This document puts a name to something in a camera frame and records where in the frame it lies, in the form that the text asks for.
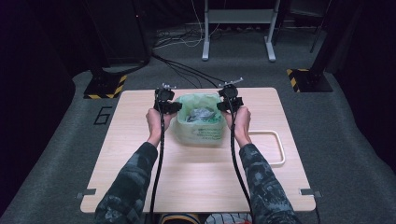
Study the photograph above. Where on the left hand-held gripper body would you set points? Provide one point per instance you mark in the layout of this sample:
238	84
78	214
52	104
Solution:
163	96

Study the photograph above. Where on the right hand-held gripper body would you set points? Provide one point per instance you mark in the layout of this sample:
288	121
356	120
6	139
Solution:
232	93

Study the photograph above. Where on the grey plastic waste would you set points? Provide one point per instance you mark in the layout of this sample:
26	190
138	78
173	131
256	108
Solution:
200	114

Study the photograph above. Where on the green plastic garbage bag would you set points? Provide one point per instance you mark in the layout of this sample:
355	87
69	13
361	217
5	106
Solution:
202	133

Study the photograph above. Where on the person's left hand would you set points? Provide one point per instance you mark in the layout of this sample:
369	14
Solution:
154	124

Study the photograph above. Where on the person's right hand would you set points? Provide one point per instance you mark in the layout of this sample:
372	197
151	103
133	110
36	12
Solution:
241	124

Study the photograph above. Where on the black stand with striped base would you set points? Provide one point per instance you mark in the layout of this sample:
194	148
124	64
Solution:
104	85
308	81

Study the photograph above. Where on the black cabinet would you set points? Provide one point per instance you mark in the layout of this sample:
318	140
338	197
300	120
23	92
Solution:
124	31

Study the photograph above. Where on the person's left shoe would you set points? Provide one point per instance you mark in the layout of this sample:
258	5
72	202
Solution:
179	218

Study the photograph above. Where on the person's shoe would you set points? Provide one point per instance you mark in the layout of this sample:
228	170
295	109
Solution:
179	218
227	218

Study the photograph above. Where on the person's right shoe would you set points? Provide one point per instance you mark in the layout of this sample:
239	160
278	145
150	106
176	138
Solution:
227	218

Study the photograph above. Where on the grey table edge clamp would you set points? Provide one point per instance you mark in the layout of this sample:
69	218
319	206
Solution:
311	192

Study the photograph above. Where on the dark curtain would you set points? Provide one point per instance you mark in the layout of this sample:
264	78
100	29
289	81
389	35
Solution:
28	93
373	77

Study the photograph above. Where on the white metal desk frame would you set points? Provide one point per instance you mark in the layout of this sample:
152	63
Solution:
238	16

